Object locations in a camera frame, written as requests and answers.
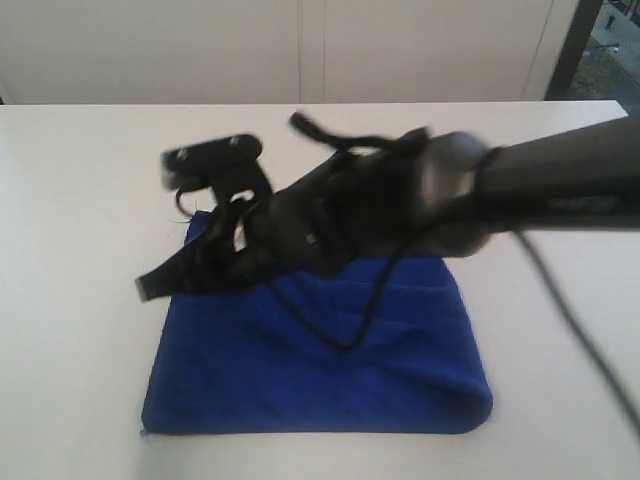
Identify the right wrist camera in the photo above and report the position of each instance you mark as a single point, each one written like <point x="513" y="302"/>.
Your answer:
<point x="227" y="166"/>

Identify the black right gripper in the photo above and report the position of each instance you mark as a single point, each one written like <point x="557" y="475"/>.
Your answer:
<point x="256" y="235"/>

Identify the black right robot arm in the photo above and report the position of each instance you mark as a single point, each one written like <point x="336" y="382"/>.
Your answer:
<point x="375" y="196"/>

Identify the black window frame post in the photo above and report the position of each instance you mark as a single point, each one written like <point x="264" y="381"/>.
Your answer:
<point x="573" y="48"/>

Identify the blue towel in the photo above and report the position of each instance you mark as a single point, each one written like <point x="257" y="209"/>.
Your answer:
<point x="240" y="363"/>

